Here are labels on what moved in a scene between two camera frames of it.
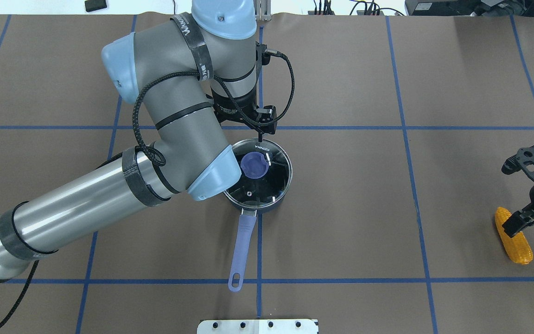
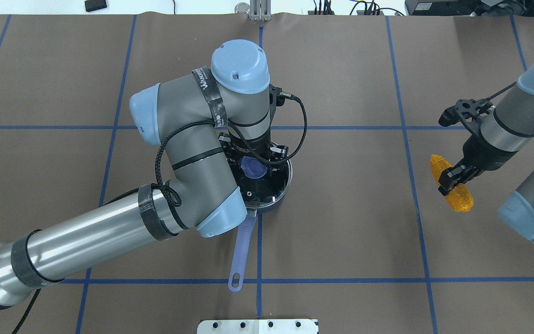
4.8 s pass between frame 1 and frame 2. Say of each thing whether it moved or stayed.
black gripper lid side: moved
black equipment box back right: stayed
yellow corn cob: moved
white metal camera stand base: stayed
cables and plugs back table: stayed
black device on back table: stayed
